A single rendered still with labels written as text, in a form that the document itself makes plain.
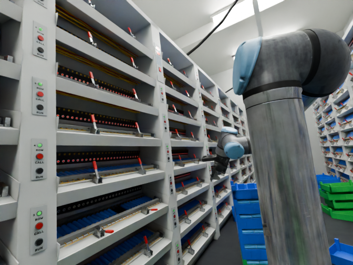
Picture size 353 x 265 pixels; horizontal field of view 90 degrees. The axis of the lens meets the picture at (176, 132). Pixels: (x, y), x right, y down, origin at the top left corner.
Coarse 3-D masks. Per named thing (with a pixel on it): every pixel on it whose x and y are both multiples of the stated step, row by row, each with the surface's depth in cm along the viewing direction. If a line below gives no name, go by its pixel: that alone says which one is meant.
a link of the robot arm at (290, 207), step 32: (256, 64) 35; (288, 64) 34; (256, 96) 36; (288, 96) 33; (256, 128) 36; (288, 128) 33; (256, 160) 37; (288, 160) 32; (288, 192) 32; (288, 224) 32; (320, 224) 32; (288, 256) 32; (320, 256) 31
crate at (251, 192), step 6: (234, 186) 103; (240, 186) 120; (252, 186) 119; (234, 192) 103; (240, 192) 102; (246, 192) 101; (252, 192) 101; (234, 198) 102; (240, 198) 102; (246, 198) 101; (252, 198) 100
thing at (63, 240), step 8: (152, 200) 101; (136, 208) 89; (112, 216) 78; (120, 216) 80; (96, 224) 70; (104, 224) 73; (72, 232) 63; (80, 232) 64; (88, 232) 67; (64, 240) 59
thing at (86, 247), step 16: (144, 192) 114; (80, 208) 78; (160, 208) 98; (128, 224) 78; (144, 224) 87; (80, 240) 63; (96, 240) 64; (112, 240) 70; (64, 256) 55; (80, 256) 59
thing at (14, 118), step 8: (0, 112) 59; (8, 112) 55; (16, 112) 52; (0, 120) 52; (8, 120) 52; (16, 120) 51; (0, 128) 47; (8, 128) 48; (16, 128) 51; (0, 136) 47; (8, 136) 48; (16, 136) 50; (0, 144) 47; (8, 144) 48; (16, 144) 50
